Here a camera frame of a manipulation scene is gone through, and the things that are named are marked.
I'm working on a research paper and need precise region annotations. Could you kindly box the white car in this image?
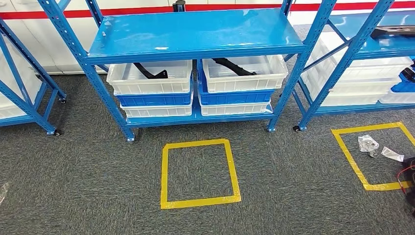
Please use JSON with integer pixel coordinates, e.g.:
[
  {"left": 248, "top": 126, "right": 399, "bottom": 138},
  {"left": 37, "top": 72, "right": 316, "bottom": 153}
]
[{"left": 0, "top": 0, "right": 415, "bottom": 76}]

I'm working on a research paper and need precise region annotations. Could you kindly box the blue metal shelf rack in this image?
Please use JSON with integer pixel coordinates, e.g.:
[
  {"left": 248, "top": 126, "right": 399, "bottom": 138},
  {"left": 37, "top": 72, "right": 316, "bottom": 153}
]
[
  {"left": 281, "top": 0, "right": 415, "bottom": 132},
  {"left": 0, "top": 18, "right": 68, "bottom": 137},
  {"left": 36, "top": 0, "right": 339, "bottom": 142}
]

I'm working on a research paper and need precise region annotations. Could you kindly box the yellow floor tape square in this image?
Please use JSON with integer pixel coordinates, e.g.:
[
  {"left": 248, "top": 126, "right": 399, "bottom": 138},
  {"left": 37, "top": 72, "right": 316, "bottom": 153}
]
[{"left": 331, "top": 121, "right": 415, "bottom": 191}]

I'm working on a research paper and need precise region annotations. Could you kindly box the red barrier belt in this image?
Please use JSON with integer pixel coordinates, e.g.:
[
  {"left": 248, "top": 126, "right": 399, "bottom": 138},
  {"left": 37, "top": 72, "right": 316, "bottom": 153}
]
[{"left": 0, "top": 0, "right": 415, "bottom": 21}]

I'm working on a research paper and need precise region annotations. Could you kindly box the long black plastic part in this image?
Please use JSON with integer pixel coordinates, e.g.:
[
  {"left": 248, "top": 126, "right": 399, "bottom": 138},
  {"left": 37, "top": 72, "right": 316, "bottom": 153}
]
[{"left": 212, "top": 57, "right": 257, "bottom": 77}]

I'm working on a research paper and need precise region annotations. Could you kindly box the black open tool bag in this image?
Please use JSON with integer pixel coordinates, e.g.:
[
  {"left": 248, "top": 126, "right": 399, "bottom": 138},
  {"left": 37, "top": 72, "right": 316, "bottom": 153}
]
[{"left": 396, "top": 157, "right": 415, "bottom": 215}]

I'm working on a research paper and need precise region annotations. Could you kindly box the crumpled clear plastic bag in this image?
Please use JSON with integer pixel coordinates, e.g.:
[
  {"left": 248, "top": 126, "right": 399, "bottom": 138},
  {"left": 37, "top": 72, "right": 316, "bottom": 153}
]
[{"left": 357, "top": 134, "right": 380, "bottom": 158}]

